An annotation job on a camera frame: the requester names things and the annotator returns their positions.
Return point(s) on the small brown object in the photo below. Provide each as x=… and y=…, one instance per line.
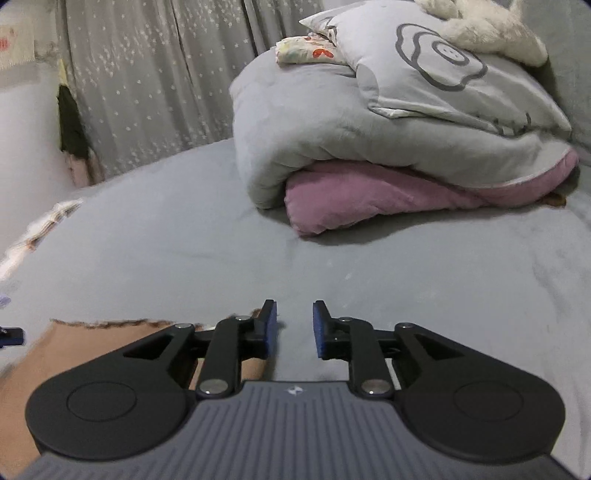
x=556, y=199

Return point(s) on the small floral cloth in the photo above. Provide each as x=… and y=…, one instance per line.
x=300, y=48

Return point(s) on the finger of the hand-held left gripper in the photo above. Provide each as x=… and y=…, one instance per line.
x=11, y=337

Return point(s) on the folded grey quilt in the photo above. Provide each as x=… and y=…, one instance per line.
x=300, y=129

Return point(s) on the dark hanging cloth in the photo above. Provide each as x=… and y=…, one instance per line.
x=71, y=124

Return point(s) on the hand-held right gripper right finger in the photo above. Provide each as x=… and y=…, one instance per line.
x=318, y=330

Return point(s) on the wall poster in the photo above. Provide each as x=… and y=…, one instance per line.
x=16, y=46

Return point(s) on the grey bed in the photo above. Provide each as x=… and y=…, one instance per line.
x=184, y=230

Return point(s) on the tan knit sweater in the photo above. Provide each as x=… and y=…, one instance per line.
x=69, y=350

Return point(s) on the pink hanging cloth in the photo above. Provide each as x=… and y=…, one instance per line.
x=83, y=168

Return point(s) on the cream plush toy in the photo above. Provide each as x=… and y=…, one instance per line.
x=485, y=27

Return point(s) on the grey padded headboard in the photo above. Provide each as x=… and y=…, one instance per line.
x=572, y=55

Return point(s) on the grey star-print curtain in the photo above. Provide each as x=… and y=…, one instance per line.
x=161, y=69

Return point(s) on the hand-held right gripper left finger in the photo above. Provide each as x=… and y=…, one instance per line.
x=272, y=323

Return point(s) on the grey flower-print pillow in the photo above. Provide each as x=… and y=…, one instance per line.
x=392, y=69

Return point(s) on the pink blanket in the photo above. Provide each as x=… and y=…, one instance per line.
x=369, y=194

